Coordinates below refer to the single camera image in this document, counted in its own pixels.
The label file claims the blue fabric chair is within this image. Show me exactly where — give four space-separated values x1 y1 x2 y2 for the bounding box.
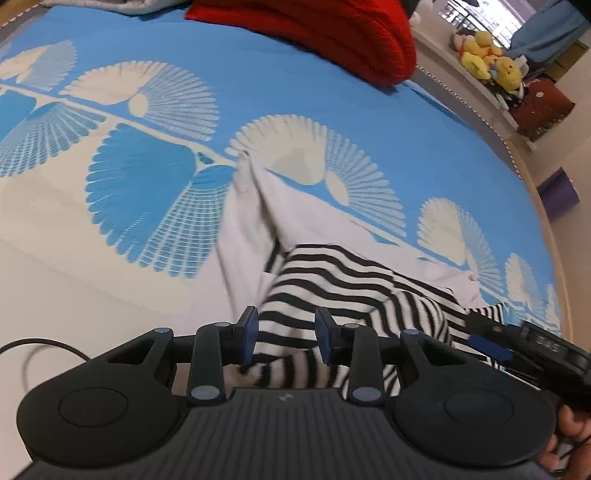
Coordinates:
507 0 591 52

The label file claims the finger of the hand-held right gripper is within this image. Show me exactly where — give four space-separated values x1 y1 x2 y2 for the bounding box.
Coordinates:
465 313 516 361

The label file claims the red folded blanket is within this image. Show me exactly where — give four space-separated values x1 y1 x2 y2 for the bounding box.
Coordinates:
185 0 417 87

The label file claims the window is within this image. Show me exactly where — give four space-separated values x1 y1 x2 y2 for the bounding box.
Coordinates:
438 0 528 48

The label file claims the blue white patterned bedsheet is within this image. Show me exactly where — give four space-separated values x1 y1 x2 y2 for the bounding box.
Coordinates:
0 0 568 398

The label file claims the striped sweater with white vest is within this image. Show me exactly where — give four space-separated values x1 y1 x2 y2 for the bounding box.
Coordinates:
216 151 509 400

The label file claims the person's right hand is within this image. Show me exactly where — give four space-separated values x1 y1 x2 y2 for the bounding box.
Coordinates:
538 402 591 477

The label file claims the white folded fleece blanket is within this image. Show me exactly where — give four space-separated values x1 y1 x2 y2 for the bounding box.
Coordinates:
41 0 195 17

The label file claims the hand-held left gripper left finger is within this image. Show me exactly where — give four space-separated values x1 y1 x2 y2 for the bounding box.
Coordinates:
91 305 260 408

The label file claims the red patterned cushion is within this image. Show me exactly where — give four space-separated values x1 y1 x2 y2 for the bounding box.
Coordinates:
509 78 576 142

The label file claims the black cable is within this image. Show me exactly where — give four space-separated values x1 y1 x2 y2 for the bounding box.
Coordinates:
0 338 92 364

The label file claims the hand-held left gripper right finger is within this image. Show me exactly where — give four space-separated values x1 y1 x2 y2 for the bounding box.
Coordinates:
314 307 465 408

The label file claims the yellow plush toy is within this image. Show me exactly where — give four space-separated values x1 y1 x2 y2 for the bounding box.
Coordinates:
455 30 503 78
488 56 527 92

